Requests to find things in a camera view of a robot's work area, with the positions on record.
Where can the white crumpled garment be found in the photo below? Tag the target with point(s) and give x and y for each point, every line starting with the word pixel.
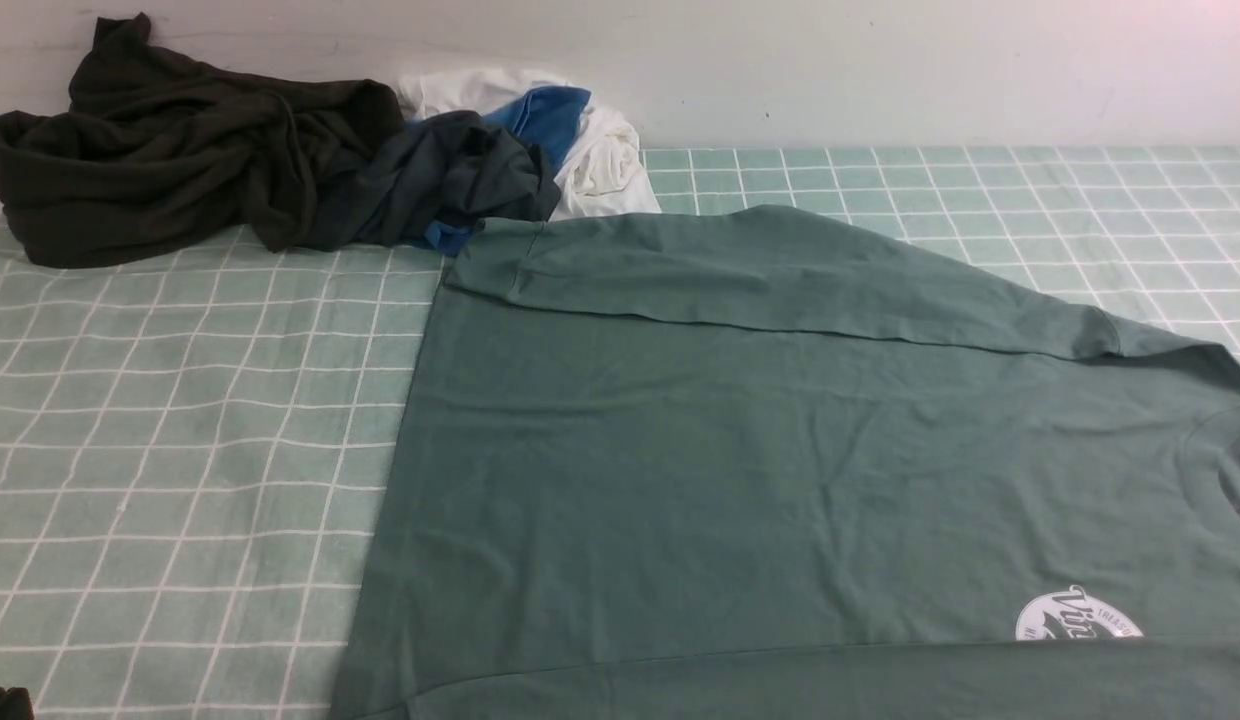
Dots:
pixel 603 174

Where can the green checkered tablecloth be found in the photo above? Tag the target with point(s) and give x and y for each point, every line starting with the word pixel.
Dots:
pixel 193 448

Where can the dark olive crumpled garment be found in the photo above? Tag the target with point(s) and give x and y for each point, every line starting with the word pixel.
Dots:
pixel 160 151

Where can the dark grey crumpled garment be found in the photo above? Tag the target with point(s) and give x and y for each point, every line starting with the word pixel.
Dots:
pixel 430 184

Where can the blue crumpled garment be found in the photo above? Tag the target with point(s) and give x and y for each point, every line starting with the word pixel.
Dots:
pixel 545 115

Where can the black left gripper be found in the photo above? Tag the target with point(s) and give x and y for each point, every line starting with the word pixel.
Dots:
pixel 15 704

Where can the green long-sleeve shirt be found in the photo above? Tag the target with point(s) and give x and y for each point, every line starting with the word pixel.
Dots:
pixel 771 466

